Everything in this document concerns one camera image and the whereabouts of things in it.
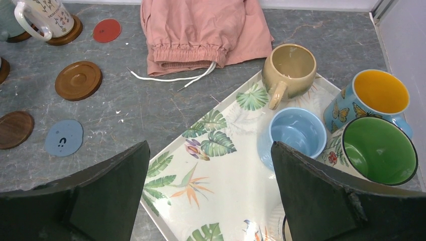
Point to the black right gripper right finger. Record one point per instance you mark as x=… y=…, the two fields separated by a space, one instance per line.
x=324 y=203

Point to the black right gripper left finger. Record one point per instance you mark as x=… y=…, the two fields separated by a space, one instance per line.
x=97 y=203

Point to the white mug black rim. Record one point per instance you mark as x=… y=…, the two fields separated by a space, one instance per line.
x=285 y=230

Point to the light blue ceramic mug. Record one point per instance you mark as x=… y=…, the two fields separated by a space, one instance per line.
x=296 y=127

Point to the floral leaf print tray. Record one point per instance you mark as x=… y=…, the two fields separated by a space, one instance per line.
x=209 y=183

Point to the beige ceramic mug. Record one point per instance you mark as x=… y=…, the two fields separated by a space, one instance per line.
x=288 y=72

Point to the white mug orange inside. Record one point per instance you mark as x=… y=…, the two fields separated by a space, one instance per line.
x=43 y=20

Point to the grey green ceramic mug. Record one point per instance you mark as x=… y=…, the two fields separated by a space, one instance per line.
x=9 y=25

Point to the dark brown wooden coaster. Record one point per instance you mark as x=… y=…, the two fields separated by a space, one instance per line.
x=16 y=127

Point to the light blue round coaster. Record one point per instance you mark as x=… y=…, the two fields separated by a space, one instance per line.
x=64 y=138

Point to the red round coaster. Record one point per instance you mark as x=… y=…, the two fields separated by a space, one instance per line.
x=107 y=30

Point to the floral mug green inside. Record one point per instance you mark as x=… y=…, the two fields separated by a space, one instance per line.
x=374 y=149

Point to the blue butterfly mug orange inside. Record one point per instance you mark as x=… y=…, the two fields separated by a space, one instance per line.
x=371 y=93

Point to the pink folded cloth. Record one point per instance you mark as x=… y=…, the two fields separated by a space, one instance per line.
x=184 y=35

